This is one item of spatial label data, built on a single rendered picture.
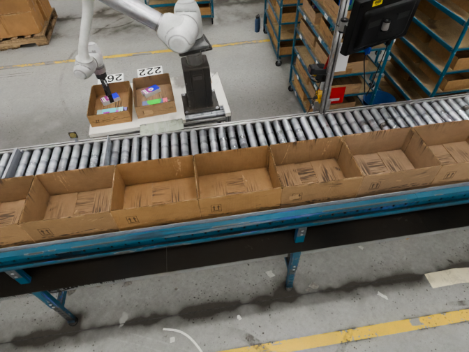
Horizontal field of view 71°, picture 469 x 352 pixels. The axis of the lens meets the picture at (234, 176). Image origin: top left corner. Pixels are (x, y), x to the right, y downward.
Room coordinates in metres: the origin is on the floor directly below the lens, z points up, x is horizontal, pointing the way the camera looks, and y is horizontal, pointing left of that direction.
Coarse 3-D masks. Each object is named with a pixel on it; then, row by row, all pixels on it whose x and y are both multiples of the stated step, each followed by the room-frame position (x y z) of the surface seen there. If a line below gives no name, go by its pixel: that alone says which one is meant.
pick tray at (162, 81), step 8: (136, 80) 2.27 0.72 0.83; (144, 80) 2.29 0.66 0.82; (152, 80) 2.30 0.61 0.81; (160, 80) 2.31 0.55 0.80; (168, 80) 2.32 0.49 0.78; (136, 88) 2.27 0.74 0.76; (144, 88) 2.27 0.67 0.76; (168, 88) 2.25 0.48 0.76; (136, 96) 2.15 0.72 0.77; (152, 96) 2.15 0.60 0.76; (160, 96) 2.14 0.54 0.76; (168, 96) 2.14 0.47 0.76; (136, 104) 2.03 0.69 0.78; (152, 104) 1.92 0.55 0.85; (160, 104) 1.93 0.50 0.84; (168, 104) 1.95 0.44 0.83; (136, 112) 1.90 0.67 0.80; (144, 112) 1.91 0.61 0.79; (152, 112) 1.92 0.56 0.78; (160, 112) 1.93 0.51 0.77; (168, 112) 1.94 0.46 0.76
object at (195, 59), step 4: (204, 36) 2.16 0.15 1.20; (204, 48) 2.00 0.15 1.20; (208, 48) 2.00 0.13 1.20; (212, 48) 2.00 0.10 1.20; (188, 52) 1.96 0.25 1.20; (192, 52) 1.96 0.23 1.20; (196, 52) 1.97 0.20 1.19; (200, 52) 2.05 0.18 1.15; (180, 56) 1.94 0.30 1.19; (188, 56) 2.03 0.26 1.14; (192, 56) 2.02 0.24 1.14; (196, 56) 2.03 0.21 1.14; (200, 56) 2.05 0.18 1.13; (188, 60) 2.03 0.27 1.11; (192, 60) 2.02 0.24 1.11; (196, 60) 2.03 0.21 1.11; (200, 60) 2.04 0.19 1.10; (188, 64) 2.04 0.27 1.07; (192, 64) 2.02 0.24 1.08; (196, 64) 2.02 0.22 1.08
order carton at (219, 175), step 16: (208, 160) 1.20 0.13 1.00; (224, 160) 1.21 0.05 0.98; (240, 160) 1.22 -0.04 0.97; (256, 160) 1.23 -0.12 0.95; (272, 160) 1.14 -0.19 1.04; (208, 176) 1.19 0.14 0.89; (224, 176) 1.18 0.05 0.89; (240, 176) 1.18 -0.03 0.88; (256, 176) 1.17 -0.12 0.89; (272, 176) 1.12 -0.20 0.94; (208, 192) 1.08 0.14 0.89; (224, 192) 1.07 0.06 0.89; (240, 192) 1.07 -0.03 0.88; (256, 192) 0.94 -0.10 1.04; (272, 192) 0.95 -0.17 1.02; (208, 208) 0.92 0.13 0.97; (224, 208) 0.92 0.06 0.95; (240, 208) 0.93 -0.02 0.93; (256, 208) 0.94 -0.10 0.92; (272, 208) 0.95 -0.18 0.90
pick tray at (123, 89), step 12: (108, 84) 2.22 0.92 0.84; (120, 84) 2.23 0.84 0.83; (96, 96) 2.19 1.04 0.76; (120, 96) 2.17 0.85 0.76; (132, 96) 2.16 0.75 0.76; (96, 108) 2.03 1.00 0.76; (108, 108) 2.03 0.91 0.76; (132, 108) 2.02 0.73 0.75; (96, 120) 1.83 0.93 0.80; (108, 120) 1.85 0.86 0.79; (120, 120) 1.86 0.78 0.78
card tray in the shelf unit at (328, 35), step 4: (320, 20) 2.75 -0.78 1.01; (324, 20) 2.76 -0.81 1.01; (320, 24) 2.74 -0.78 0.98; (324, 24) 2.65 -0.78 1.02; (328, 24) 2.76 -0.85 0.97; (320, 28) 2.72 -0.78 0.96; (324, 28) 2.63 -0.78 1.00; (328, 28) 2.54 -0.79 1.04; (324, 32) 2.62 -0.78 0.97; (328, 32) 2.52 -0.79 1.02; (332, 32) 2.66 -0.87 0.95; (324, 36) 2.60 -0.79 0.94; (328, 36) 2.51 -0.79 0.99; (332, 36) 2.42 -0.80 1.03; (328, 40) 2.49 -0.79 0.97; (328, 44) 2.48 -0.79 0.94
